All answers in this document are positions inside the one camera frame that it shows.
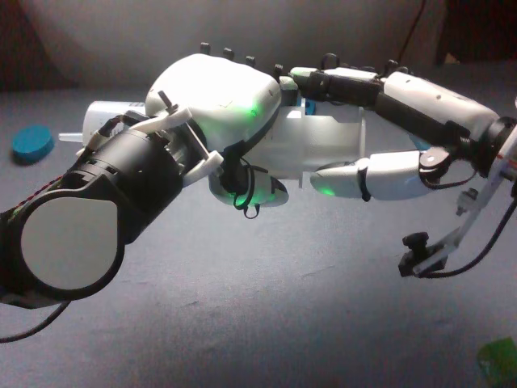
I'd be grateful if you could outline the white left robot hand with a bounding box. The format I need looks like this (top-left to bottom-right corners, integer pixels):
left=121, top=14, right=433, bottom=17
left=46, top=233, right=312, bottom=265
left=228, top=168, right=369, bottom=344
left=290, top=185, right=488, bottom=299
left=143, top=40, right=301, bottom=221

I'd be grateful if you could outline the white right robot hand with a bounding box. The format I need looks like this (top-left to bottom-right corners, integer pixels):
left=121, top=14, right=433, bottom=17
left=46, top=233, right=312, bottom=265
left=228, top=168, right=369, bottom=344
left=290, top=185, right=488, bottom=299
left=289, top=52, right=504, bottom=202

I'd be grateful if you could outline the large translucent plastic syringe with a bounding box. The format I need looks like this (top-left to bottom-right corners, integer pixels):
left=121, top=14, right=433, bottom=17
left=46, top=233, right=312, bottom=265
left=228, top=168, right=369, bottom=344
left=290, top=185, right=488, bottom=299
left=58, top=99, right=368, bottom=190

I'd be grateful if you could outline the blue block with holes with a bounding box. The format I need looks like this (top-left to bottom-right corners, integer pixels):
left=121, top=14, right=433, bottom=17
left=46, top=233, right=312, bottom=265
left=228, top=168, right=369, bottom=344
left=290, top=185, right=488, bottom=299
left=298, top=95, right=317, bottom=117

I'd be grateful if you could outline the blue round disc block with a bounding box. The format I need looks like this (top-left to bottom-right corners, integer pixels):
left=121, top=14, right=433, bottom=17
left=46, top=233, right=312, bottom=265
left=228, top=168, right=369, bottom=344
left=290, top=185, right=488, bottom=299
left=11, top=125, right=55, bottom=165

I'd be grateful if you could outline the green cube block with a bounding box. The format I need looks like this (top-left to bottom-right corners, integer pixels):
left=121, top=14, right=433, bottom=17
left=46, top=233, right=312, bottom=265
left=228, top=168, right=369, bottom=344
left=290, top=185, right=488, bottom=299
left=476, top=337, right=517, bottom=388

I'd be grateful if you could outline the thin red cable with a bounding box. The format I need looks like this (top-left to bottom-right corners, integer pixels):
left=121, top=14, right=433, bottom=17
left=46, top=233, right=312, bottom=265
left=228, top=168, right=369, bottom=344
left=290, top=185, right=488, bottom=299
left=397, top=0, right=428, bottom=61

